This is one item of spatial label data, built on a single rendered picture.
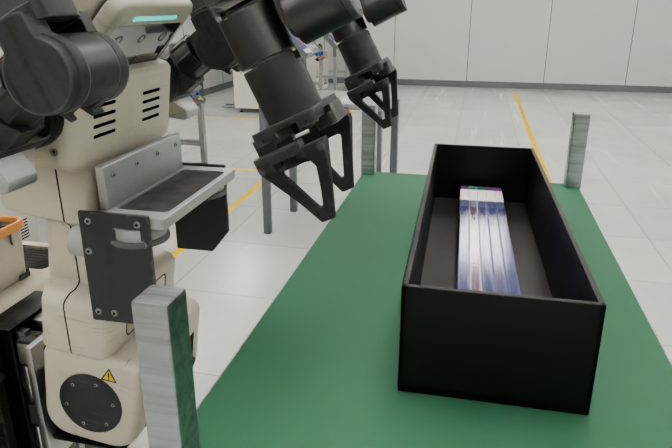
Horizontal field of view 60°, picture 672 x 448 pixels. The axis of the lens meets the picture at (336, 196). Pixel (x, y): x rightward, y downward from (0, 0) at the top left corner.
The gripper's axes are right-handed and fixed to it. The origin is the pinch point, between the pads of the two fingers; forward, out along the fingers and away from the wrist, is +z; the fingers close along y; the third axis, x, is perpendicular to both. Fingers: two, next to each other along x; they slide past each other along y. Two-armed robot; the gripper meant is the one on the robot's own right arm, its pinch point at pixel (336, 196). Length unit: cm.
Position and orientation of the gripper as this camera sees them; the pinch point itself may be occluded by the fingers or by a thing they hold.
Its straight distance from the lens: 58.2
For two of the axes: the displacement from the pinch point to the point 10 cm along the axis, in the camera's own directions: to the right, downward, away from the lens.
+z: 4.3, 8.8, 1.9
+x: -8.8, 3.6, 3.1
